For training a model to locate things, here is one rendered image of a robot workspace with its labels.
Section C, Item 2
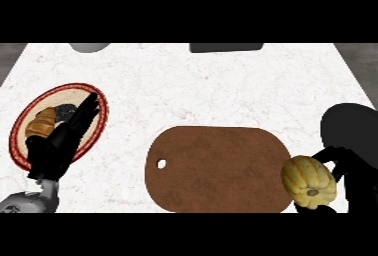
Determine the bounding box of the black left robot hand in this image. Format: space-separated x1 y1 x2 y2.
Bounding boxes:
25 92 102 182

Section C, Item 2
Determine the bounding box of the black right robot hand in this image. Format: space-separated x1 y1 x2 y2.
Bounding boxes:
294 146 378 214

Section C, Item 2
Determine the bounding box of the yellow squash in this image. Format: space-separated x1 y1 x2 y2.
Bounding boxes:
279 155 340 211

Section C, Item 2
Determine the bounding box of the black pan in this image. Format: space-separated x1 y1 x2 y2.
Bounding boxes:
319 102 378 156

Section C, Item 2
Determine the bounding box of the brown wooden cutting board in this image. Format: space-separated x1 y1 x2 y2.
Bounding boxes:
143 125 297 214

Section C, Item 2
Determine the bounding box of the brown croissant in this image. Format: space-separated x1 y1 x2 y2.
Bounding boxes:
25 106 61 140

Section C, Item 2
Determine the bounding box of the black speckled lump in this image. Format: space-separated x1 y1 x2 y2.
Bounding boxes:
52 103 80 123

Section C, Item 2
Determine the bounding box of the red-rimmed beige plate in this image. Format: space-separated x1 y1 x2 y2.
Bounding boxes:
7 82 111 173

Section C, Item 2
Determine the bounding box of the pale grey rounded object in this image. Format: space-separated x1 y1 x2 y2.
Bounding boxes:
69 42 112 54

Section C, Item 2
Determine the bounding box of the dark grey flat object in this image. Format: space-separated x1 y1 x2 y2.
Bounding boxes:
189 42 266 54

